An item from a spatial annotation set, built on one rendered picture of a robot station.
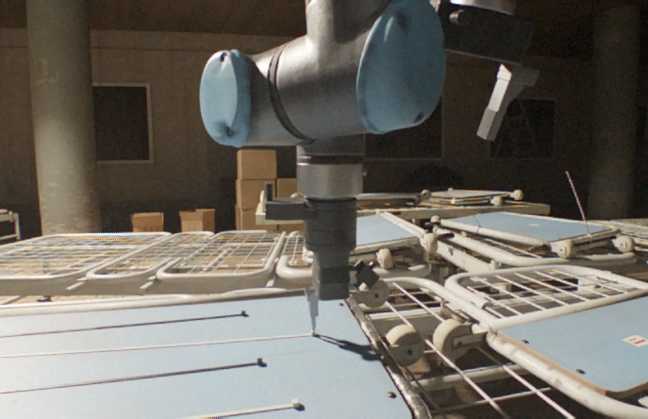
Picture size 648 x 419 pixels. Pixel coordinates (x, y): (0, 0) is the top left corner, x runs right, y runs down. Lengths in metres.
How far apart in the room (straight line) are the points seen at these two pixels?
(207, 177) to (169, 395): 5.99
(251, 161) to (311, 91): 3.57
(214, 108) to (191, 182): 6.07
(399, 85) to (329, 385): 0.34
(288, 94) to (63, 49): 4.59
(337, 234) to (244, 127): 0.19
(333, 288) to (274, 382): 0.14
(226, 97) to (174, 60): 6.43
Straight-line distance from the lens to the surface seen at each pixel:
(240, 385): 0.46
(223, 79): 0.35
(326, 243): 0.45
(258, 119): 0.33
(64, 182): 4.63
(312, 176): 0.44
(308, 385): 0.45
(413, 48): 0.26
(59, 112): 4.69
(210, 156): 6.34
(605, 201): 6.86
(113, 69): 6.98
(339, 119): 0.28
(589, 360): 0.66
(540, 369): 0.61
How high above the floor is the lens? 0.80
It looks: 5 degrees down
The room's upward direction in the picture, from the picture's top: 1 degrees counter-clockwise
